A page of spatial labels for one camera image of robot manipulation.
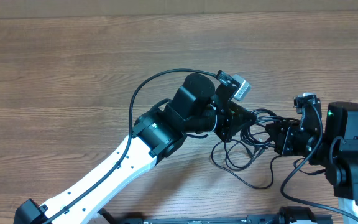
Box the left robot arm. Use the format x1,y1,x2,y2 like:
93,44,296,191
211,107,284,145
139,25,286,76
14,70,256,223

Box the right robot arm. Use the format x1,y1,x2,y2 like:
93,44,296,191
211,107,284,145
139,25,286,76
265,93,358,223

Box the black usb cables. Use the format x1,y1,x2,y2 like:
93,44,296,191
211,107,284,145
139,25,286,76
210,108,301,190

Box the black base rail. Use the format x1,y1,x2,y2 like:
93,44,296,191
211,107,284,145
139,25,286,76
89,206,334,224

